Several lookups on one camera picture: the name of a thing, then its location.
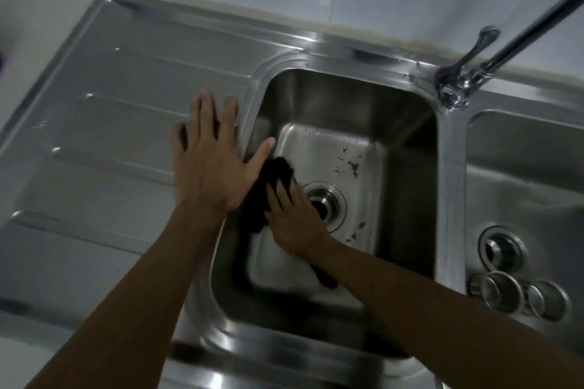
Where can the person's right hand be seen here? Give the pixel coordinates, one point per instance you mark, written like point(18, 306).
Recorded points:
point(296, 224)

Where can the person's left hand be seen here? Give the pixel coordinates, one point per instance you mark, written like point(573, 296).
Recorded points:
point(210, 170)

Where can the person's left little finger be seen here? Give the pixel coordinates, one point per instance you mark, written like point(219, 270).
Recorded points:
point(178, 142)

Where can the person's right fingers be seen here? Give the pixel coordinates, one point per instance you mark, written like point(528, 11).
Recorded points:
point(285, 197)

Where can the person's left thumb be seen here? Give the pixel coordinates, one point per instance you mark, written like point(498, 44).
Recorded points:
point(260, 156)

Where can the person's left middle finger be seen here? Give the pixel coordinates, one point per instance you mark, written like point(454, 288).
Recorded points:
point(209, 113)

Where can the black cleaning cloth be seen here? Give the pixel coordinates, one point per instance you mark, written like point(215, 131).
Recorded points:
point(262, 195)

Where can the person's left forearm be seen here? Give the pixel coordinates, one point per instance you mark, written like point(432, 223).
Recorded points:
point(137, 306)

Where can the person's right forearm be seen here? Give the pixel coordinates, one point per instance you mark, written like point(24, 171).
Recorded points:
point(438, 325)

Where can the steel basin drain strainer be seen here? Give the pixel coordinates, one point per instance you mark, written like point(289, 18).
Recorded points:
point(329, 202)
point(501, 248)

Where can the stainless steel double sink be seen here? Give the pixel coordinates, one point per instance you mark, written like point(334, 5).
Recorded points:
point(127, 129)

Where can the chrome sink faucet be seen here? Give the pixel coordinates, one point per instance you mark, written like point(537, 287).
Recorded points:
point(470, 72)

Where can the steel strainer cup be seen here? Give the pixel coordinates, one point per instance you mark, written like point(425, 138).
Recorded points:
point(547, 302)
point(497, 292)

